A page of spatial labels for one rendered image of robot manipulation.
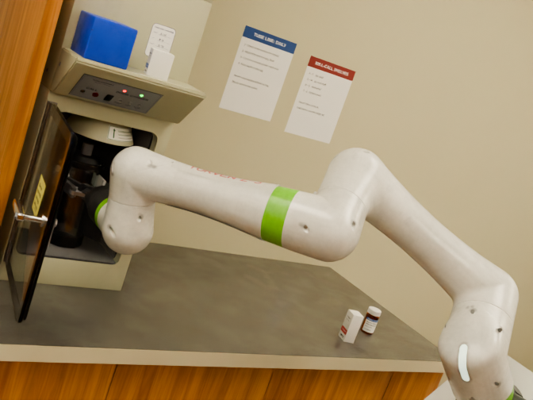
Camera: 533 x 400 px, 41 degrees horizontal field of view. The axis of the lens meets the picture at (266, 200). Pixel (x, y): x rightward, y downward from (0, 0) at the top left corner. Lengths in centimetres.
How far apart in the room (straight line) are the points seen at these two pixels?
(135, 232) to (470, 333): 72
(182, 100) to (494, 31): 166
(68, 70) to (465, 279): 95
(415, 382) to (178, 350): 89
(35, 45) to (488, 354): 110
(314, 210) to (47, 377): 70
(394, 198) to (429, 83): 141
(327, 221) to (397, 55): 146
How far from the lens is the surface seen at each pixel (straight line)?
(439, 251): 154
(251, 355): 181
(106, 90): 164
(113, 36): 158
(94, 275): 187
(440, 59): 287
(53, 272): 184
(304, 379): 201
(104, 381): 170
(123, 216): 151
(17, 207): 148
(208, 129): 235
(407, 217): 150
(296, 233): 135
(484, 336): 151
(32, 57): 156
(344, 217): 135
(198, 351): 173
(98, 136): 176
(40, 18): 157
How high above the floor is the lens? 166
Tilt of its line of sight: 12 degrees down
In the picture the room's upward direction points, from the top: 20 degrees clockwise
